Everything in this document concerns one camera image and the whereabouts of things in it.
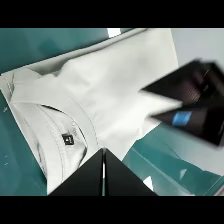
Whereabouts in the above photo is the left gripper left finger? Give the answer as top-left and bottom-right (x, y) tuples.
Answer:
(48, 148), (105, 197)

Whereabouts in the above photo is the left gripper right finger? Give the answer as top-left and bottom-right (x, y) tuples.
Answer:
(103, 148), (158, 197)

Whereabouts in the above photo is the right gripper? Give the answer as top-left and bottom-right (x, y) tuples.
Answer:
(141, 59), (224, 148)

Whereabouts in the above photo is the white T-shirt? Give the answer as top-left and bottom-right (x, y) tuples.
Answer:
(0, 28), (183, 196)

